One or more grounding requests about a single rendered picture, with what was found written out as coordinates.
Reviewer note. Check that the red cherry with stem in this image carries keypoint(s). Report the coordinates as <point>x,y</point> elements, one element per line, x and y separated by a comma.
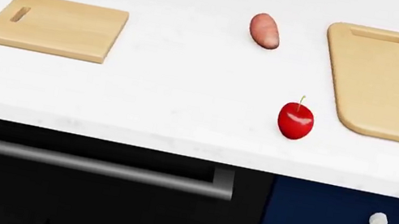
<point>296,121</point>

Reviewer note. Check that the rounded rectangular wooden cutting board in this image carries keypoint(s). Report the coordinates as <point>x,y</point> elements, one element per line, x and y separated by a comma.
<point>389,86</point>

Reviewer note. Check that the pink sweet potato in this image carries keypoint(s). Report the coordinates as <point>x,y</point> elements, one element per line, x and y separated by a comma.
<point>265,31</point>

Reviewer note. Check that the black dishwasher front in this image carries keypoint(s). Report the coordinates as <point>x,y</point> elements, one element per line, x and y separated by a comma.
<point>85,200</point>

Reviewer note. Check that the square wooden cutting board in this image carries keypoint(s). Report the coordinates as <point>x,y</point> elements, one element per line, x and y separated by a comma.
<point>61,29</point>

